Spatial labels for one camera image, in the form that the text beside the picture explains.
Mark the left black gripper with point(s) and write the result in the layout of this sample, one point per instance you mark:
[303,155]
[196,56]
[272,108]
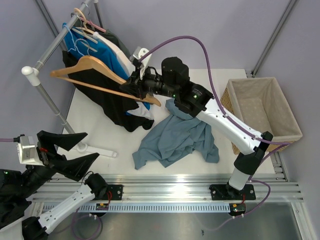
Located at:
[46,148]

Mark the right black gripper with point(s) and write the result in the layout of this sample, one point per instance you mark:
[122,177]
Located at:
[136,87]

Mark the brown wooden hanger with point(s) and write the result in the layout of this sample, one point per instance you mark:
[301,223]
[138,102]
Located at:
[88,63]

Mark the grey-blue t shirt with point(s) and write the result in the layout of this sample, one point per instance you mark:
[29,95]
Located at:
[175,137]

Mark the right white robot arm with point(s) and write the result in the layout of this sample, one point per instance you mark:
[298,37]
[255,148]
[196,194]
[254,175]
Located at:
[196,101]

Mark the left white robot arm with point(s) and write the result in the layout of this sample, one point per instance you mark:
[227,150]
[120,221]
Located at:
[16,189]

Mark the white t shirt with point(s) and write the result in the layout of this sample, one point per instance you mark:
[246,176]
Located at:
[143,110]

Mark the black t shirt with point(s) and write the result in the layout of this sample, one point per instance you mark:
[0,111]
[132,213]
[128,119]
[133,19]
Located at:
[115,107]

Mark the dark grey t shirt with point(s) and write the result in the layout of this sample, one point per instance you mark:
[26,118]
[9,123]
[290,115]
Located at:
[116,40]

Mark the bright blue t shirt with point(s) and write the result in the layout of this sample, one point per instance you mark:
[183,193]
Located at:
[101,52]

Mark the pink hanger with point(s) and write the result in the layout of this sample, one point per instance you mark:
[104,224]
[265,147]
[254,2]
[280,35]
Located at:
[90,24]

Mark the metal clothes rack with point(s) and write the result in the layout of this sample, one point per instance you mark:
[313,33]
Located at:
[31,73]

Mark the wicker laundry basket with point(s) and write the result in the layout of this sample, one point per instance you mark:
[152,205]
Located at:
[261,104]

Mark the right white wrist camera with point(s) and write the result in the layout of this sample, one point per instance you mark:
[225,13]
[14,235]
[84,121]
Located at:
[140,58]

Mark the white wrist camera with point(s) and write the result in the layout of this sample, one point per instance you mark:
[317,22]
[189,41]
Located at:
[26,149]
[140,58]

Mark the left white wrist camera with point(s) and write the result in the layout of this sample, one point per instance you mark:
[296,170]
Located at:
[26,149]

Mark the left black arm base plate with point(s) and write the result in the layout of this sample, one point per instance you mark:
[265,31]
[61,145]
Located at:
[114,192]

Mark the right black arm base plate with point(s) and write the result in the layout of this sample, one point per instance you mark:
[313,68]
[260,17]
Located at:
[224,192]

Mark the white slotted cable duct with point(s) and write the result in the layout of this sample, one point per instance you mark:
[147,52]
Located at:
[156,208]

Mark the aluminium mounting rail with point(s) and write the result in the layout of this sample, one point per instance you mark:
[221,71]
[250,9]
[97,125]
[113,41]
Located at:
[193,188]

